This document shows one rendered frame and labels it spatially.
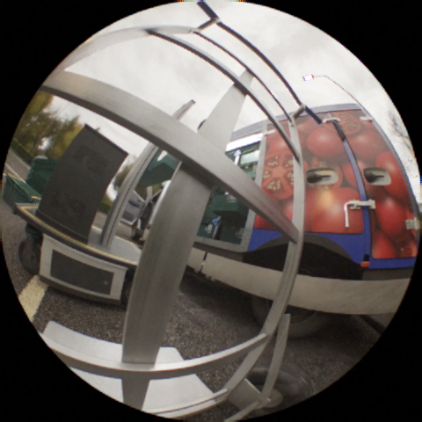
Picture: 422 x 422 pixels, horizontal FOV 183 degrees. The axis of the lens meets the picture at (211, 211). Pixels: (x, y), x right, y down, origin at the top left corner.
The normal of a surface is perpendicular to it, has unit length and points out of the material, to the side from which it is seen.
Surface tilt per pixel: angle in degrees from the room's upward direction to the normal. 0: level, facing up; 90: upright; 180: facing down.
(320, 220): 90
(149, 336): 90
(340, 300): 90
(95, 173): 90
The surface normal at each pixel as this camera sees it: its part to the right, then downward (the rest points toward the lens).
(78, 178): 0.74, 0.04
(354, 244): -0.65, -0.42
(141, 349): 0.59, -0.07
